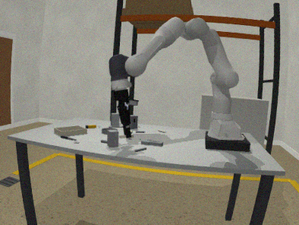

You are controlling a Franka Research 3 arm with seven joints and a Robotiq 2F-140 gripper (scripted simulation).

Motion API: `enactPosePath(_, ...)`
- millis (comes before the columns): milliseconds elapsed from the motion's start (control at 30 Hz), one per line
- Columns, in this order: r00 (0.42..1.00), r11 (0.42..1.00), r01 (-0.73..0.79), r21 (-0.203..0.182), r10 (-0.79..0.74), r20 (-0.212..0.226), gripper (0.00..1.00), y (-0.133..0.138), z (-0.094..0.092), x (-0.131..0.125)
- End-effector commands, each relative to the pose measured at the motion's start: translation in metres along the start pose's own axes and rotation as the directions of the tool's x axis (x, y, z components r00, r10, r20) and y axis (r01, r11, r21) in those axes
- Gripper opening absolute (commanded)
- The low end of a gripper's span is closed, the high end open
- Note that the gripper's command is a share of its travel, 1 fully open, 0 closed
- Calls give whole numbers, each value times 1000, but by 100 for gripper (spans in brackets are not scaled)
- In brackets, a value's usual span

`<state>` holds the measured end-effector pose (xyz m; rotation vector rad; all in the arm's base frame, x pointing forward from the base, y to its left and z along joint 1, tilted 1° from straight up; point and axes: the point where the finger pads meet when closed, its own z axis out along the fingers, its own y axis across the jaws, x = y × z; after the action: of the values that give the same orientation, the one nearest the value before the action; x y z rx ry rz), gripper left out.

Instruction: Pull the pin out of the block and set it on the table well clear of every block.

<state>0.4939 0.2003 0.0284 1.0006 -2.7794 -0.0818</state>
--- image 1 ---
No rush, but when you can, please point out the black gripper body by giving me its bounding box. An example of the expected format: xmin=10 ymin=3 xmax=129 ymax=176
xmin=114 ymin=89 xmax=129 ymax=111

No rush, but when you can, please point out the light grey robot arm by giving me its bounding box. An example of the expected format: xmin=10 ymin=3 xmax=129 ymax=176
xmin=109 ymin=17 xmax=245 ymax=141

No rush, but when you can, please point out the beige rectangular tray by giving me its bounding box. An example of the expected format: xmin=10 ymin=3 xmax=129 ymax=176
xmin=54 ymin=125 xmax=87 ymax=136

